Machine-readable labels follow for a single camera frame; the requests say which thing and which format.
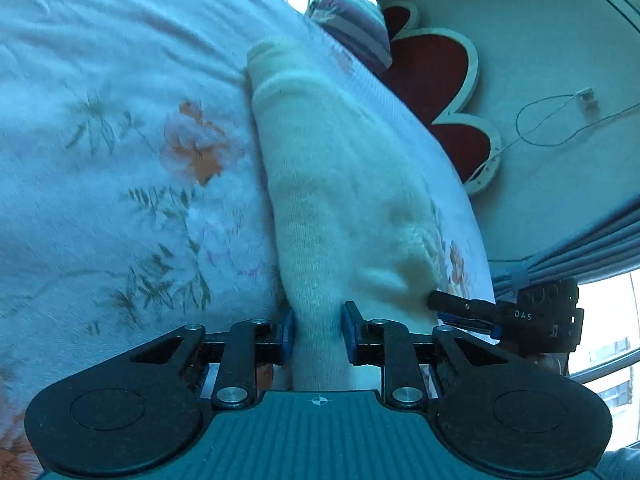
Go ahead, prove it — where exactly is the bright glass window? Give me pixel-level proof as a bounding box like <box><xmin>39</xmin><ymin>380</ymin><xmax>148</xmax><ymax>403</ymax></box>
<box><xmin>570</xmin><ymin>270</ymin><xmax>640</xmax><ymax>418</ymax></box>

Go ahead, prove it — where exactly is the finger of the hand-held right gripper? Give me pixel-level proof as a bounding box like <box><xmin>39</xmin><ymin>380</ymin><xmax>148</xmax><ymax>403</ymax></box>
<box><xmin>426</xmin><ymin>291</ymin><xmax>502</xmax><ymax>322</ymax></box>
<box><xmin>438</xmin><ymin>313</ymin><xmax>504</xmax><ymax>345</ymax></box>

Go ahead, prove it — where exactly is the thin white cable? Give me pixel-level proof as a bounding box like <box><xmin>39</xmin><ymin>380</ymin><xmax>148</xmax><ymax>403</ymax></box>
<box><xmin>470</xmin><ymin>91</ymin><xmax>640</xmax><ymax>183</ymax></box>

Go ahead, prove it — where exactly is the floral blanket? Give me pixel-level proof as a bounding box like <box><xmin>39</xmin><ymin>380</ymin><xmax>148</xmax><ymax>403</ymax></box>
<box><xmin>0</xmin><ymin>0</ymin><xmax>497</xmax><ymax>480</ymax></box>

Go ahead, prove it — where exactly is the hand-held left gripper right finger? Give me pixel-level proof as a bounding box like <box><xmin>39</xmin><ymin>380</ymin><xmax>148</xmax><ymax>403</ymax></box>
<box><xmin>341</xmin><ymin>301</ymin><xmax>503</xmax><ymax>411</ymax></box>

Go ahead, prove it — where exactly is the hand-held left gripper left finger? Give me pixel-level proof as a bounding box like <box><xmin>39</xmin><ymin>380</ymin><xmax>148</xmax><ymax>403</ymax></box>
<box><xmin>129</xmin><ymin>308</ymin><xmax>296</xmax><ymax>411</ymax></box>

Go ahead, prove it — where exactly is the cream knit sweater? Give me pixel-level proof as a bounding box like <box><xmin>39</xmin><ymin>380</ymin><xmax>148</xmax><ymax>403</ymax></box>
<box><xmin>245</xmin><ymin>35</ymin><xmax>442</xmax><ymax>392</ymax></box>

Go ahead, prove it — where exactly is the red and white headboard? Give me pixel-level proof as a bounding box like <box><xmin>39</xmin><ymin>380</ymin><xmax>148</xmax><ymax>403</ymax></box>
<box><xmin>377</xmin><ymin>2</ymin><xmax>503</xmax><ymax>197</ymax></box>

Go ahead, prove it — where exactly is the grey-blue curtain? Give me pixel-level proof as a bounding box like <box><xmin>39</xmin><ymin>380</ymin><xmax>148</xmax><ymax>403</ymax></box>
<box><xmin>487</xmin><ymin>194</ymin><xmax>640</xmax><ymax>307</ymax></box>

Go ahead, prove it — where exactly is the striped pillow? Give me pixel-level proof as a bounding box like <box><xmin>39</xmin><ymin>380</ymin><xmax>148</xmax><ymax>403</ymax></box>
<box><xmin>287</xmin><ymin>0</ymin><xmax>392</xmax><ymax>69</ymax></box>

